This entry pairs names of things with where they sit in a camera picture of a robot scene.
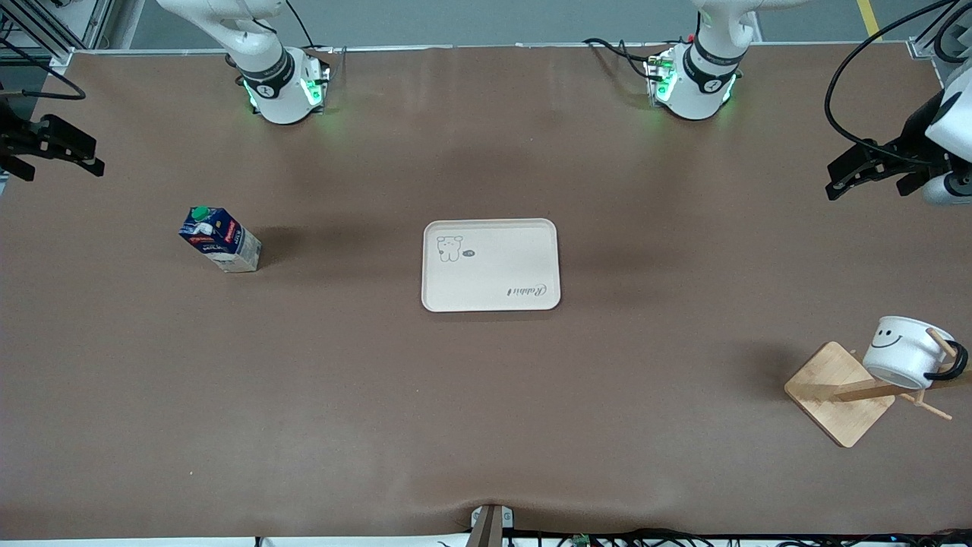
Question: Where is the black looped cable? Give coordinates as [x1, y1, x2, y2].
[933, 0, 972, 63]

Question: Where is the aluminium extrusion frame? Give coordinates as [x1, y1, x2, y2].
[0, 0, 115, 77]

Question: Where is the metal table edge bracket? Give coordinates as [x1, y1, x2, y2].
[469, 504, 515, 547]

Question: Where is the black left arm base cable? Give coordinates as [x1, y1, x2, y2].
[582, 36, 655, 81]

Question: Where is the wooden cup rack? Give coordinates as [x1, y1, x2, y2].
[784, 327, 972, 449]

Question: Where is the white smiley cup black handle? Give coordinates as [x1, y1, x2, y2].
[862, 315, 970, 391]

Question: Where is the cream plastic tray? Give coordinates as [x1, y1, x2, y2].
[421, 218, 562, 313]

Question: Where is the black right arm base cable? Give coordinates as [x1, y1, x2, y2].
[285, 0, 335, 54]

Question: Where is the blue milk carton green cap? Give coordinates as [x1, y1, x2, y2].
[178, 205, 262, 274]

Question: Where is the black arm base cable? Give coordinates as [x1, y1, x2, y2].
[285, 0, 335, 54]
[582, 36, 655, 81]

